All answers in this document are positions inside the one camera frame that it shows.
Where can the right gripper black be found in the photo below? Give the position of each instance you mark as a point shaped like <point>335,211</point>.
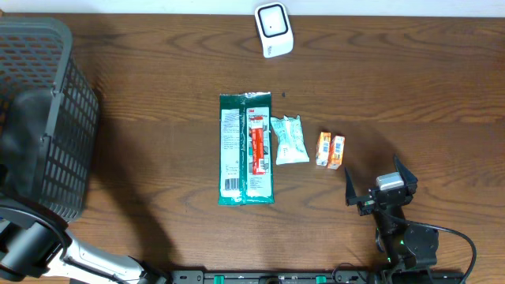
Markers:
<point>366,207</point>

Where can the orange tissue pack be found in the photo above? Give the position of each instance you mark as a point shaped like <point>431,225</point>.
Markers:
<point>322,149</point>
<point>336,152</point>

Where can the mint green wipes pack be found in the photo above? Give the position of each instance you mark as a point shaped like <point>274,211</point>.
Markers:
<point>291,144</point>

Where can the green 3M adhesive package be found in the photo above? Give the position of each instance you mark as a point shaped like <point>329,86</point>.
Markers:
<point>245,169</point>

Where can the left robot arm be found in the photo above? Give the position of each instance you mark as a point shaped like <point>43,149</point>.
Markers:
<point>35,241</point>

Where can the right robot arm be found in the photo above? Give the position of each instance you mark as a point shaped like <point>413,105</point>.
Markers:
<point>410,248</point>

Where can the white barcode scanner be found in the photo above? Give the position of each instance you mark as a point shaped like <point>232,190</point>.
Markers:
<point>274,29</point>

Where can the grey plastic mesh basket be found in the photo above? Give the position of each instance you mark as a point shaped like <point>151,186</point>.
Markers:
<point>49,116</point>

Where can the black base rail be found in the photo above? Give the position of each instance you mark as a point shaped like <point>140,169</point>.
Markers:
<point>345,276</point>

